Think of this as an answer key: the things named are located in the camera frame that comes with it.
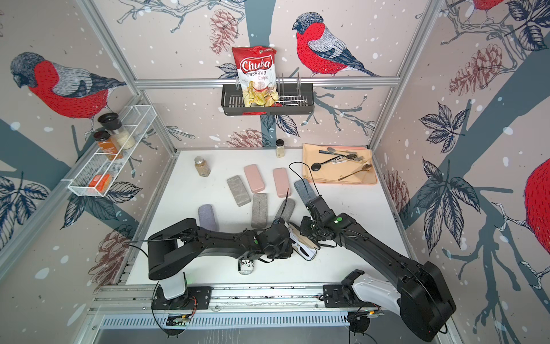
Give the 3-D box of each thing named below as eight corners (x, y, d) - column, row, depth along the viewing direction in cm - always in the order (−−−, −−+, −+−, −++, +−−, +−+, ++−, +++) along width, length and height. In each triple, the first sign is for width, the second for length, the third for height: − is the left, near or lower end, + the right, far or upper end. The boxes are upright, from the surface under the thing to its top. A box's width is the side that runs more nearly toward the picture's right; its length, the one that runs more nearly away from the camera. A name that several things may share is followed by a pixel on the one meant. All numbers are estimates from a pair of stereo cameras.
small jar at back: (278, 159, 120) (278, 145, 111) (275, 154, 122) (274, 140, 114) (285, 157, 121) (285, 143, 112) (281, 151, 123) (281, 137, 115)
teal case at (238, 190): (237, 207, 99) (236, 204, 97) (227, 182, 108) (225, 179, 106) (251, 201, 101) (250, 197, 99) (240, 177, 110) (239, 174, 108)
